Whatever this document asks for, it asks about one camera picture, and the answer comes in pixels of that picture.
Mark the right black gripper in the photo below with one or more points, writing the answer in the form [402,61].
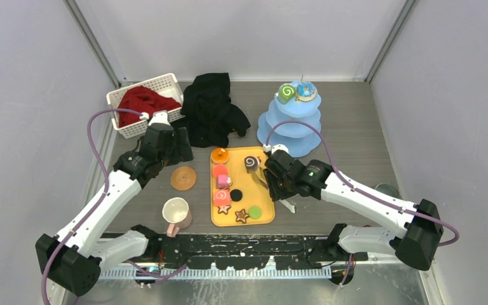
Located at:
[276,192]

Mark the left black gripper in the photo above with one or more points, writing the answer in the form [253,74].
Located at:
[181,153]

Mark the metal tongs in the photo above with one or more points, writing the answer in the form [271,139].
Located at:
[260,177]

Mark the chocolate swirl roll cake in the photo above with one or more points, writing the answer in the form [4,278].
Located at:
[252,163]

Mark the blue three-tier cake stand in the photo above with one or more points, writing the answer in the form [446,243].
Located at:
[293,124]

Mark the orange donut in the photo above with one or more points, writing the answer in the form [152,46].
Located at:
[219,155]

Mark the pink cube cake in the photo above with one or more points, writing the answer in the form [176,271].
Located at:
[223,181]

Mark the green roll cake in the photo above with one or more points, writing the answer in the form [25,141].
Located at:
[286,93]

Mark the blue donut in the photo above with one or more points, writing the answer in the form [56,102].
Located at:
[305,91]

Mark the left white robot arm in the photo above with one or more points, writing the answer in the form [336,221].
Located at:
[72,258]

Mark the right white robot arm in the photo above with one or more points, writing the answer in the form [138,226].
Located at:
[411,232]

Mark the left woven coaster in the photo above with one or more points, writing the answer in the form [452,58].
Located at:
[183,178]

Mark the green round macaron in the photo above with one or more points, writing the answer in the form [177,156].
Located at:
[255,212]

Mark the yellow tray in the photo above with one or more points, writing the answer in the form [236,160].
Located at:
[254,194]

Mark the red cloth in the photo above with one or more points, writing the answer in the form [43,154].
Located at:
[142,99]

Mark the black round cookie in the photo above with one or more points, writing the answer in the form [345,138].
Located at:
[236,195]

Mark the brown star cookie right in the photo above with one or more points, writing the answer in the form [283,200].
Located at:
[242,216]

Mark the brown star cookie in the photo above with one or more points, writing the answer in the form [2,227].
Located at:
[223,209]
[242,216]

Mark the white plastic basket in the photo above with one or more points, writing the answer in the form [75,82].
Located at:
[161,93]

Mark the red round cake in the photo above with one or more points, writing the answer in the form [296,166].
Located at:
[219,169]

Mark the black cloth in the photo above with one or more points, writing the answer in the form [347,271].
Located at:
[209,114]

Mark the pink mug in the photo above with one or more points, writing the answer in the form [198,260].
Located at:
[177,213]

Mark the pink swirl roll cake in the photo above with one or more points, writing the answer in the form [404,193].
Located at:
[221,198]

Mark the brown star cookie left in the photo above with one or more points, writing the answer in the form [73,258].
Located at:
[223,209]

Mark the grey metal cup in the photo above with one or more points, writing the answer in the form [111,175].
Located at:
[387,189]

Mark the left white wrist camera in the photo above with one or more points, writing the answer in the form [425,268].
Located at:
[159,118]

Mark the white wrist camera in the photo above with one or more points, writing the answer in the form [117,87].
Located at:
[159,118]
[269,149]

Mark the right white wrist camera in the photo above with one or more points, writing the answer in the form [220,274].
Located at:
[269,149]

